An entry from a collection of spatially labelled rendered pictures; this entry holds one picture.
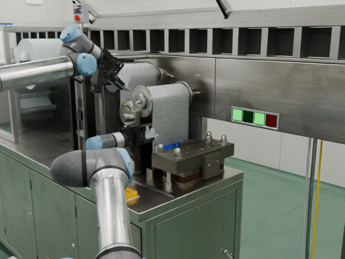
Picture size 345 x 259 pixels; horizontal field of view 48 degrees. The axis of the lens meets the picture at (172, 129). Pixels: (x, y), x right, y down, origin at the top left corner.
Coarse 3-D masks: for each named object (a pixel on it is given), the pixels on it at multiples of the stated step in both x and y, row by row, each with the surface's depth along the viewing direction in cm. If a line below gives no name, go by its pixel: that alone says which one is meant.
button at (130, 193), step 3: (126, 189) 159; (129, 189) 159; (126, 192) 156; (129, 192) 156; (132, 192) 156; (135, 192) 156; (126, 195) 153; (129, 195) 154; (132, 195) 155; (135, 195) 156; (126, 198) 153; (129, 198) 154
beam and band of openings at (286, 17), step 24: (24, 24) 325; (48, 24) 295; (72, 24) 270; (96, 24) 250; (120, 24) 232; (144, 24) 216; (168, 24) 202; (192, 24) 191; (216, 24) 180; (240, 24) 171; (264, 24) 162; (288, 24) 154; (312, 24) 147; (336, 24) 141; (120, 48) 239; (144, 48) 230; (168, 48) 206; (192, 48) 197; (216, 48) 187; (240, 48) 175; (264, 48) 164; (288, 48) 164; (312, 48) 156; (336, 48) 143
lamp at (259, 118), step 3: (255, 114) 171; (258, 114) 170; (261, 114) 169; (255, 117) 172; (258, 117) 170; (261, 117) 169; (255, 120) 172; (258, 120) 171; (261, 120) 170; (258, 123) 171; (261, 123) 170
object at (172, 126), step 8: (160, 112) 177; (168, 112) 180; (176, 112) 184; (184, 112) 188; (152, 120) 174; (160, 120) 177; (168, 120) 181; (176, 120) 185; (184, 120) 189; (160, 128) 178; (168, 128) 182; (176, 128) 186; (184, 128) 190; (160, 136) 179; (168, 136) 183; (176, 136) 187; (184, 136) 191; (152, 144) 177
